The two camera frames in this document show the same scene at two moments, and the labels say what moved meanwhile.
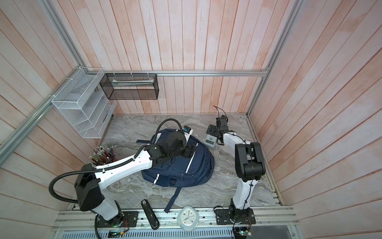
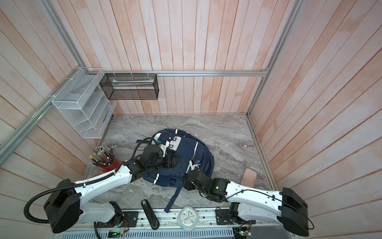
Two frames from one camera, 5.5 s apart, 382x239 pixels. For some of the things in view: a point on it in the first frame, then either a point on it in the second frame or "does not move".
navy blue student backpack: [179, 172] does not move
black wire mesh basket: [130, 86] does not move
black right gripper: [214, 127] to [187, 182]
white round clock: [188, 218] does not move
